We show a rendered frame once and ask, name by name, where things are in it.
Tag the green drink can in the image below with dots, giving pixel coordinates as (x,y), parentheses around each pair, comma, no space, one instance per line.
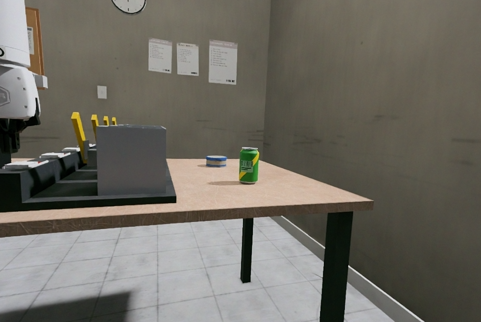
(249,161)

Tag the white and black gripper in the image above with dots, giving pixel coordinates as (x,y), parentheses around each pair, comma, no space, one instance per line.
(18,101)

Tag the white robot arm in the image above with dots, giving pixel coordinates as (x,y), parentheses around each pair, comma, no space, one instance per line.
(14,48)

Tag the round tin with blue-rimmed lid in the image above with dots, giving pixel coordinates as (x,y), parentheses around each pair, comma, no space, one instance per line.
(216,161)

